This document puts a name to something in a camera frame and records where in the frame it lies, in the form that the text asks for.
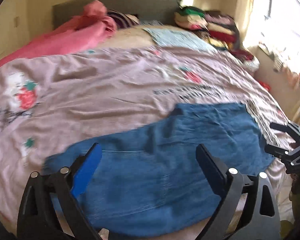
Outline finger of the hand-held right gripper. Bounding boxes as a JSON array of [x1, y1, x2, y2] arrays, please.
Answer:
[[264, 144, 300, 167], [269, 121, 300, 141]]

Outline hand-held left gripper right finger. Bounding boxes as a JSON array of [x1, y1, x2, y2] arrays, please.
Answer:
[[195, 144, 282, 240]]

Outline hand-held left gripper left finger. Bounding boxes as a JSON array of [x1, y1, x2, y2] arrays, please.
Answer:
[[16, 142, 103, 240]]

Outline blue denim pants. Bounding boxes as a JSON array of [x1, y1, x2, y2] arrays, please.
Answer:
[[41, 100, 282, 237]]

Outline white cloth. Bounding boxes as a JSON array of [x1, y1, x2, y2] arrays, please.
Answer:
[[244, 54, 260, 72]]

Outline lime green clothing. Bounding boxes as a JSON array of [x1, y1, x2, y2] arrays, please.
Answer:
[[281, 219, 295, 240]]

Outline pink strawberry printed blanket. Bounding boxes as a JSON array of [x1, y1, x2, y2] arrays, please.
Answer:
[[0, 45, 299, 240]]

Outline window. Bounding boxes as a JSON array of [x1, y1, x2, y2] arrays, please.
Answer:
[[252, 0, 300, 55]]

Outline pile of folded clothes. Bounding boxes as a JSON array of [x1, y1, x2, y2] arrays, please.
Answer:
[[174, 4, 260, 71]]

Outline cream curtain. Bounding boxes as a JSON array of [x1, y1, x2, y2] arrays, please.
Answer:
[[236, 0, 256, 48]]

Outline light blue cloth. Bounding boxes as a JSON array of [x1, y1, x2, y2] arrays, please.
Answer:
[[142, 27, 217, 53]]

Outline beige bed sheet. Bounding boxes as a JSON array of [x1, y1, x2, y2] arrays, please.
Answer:
[[112, 24, 161, 53]]

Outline purple striped pillow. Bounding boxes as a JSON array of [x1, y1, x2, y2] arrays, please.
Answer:
[[107, 9, 141, 28]]

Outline white wardrobe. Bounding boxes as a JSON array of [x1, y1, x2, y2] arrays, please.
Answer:
[[0, 0, 30, 63]]

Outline grey bed headboard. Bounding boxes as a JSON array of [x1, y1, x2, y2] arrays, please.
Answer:
[[51, 0, 182, 30]]

